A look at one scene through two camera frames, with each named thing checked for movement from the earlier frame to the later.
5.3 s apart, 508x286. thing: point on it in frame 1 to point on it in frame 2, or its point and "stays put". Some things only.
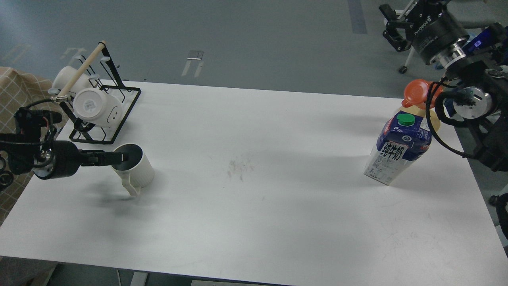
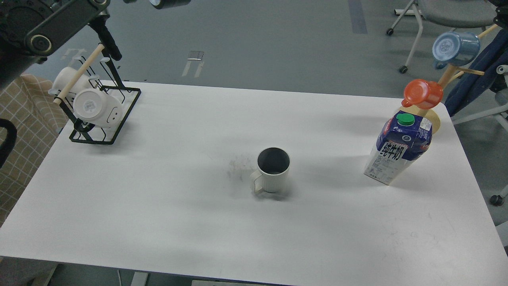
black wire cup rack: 98,103 stays put
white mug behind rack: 64,76 stays put
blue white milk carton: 403,138 stays put
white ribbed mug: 137,171 to 272,176
